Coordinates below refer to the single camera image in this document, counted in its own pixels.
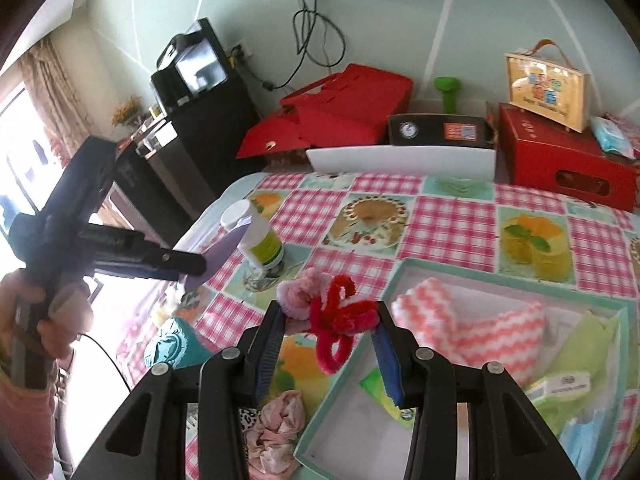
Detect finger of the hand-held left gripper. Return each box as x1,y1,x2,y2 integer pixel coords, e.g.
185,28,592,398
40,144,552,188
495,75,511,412
80,223,207,282

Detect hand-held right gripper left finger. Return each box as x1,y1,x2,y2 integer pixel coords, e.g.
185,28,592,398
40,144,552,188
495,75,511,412
70,300,290,480

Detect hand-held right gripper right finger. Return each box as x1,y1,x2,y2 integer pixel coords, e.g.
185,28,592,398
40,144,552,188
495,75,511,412
371,300,583,480

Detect red pipe cleaner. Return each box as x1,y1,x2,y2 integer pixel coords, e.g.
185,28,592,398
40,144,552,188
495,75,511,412
307,274,381,375

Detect pink pipe cleaner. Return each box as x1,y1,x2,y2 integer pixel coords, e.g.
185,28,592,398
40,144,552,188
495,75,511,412
276,267,333,321

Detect pink white striped fuzzy cloth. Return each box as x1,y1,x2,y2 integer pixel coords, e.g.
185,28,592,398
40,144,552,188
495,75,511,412
391,280,547,368

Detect person's left forearm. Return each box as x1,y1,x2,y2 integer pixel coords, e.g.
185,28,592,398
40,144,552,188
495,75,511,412
0,355,76,480

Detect teal soft item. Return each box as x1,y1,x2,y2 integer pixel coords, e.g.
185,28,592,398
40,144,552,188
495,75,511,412
144,316,201,368

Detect person's left hand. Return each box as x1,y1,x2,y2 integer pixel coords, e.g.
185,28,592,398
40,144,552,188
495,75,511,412
0,267,96,361

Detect green packet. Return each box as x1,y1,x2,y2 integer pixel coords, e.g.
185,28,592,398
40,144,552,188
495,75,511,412
360,369,416,418

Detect pink scrunchie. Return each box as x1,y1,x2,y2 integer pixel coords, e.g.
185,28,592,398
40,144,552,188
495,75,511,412
242,390,306,476

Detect glass jar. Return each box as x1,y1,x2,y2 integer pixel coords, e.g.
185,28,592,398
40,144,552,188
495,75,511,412
243,255,288,293

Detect white bottle green label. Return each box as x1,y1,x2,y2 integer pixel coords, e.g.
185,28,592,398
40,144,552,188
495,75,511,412
221,199,285,267

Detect patterned curtain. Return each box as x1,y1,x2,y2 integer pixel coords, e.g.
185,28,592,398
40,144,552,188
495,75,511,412
20,37,96,161

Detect yellow flowers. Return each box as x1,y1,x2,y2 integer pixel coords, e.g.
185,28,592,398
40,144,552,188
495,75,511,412
111,95,146,128

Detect black cabinet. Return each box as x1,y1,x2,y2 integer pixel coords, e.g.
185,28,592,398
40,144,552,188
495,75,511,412
115,77,261,251

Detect pink checkered printed tablecloth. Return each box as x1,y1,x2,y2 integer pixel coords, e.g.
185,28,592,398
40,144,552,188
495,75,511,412
115,170,640,480

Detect red gift box gold clasp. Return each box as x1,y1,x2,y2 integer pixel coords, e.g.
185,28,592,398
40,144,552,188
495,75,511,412
235,110,311,161

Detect white green tissue pack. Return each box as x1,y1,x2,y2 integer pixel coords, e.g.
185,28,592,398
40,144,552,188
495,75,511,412
525,371,593,406

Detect black countertop appliance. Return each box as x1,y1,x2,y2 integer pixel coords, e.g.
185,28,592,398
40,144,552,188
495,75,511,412
150,17,231,108

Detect light green cloth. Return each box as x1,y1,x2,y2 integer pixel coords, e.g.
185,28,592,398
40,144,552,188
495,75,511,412
545,310,623,391

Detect blue face mask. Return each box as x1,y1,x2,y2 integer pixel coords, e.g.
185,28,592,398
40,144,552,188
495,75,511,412
560,407,621,471

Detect black box orange label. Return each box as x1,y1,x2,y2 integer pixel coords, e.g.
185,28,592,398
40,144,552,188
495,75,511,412
387,112,496,150

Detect large red gift box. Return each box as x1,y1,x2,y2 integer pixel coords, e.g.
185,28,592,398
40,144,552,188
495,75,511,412
279,62,413,146

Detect green dumbbell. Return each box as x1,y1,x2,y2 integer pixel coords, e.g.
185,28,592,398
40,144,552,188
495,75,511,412
434,76,463,113

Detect yellow wooden carry case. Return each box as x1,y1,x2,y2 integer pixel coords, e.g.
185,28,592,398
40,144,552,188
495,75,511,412
504,39,592,133

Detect blue tissue pack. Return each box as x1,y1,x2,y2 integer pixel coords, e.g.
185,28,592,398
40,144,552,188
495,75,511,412
590,116,636,158

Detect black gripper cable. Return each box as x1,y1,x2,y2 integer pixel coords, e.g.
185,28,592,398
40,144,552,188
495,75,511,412
77,332,136,392

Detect black power cables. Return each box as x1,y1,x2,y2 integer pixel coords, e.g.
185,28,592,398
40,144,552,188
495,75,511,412
260,0,346,93

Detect red box with handle hole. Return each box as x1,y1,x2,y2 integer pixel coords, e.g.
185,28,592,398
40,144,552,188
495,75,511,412
499,102,640,211

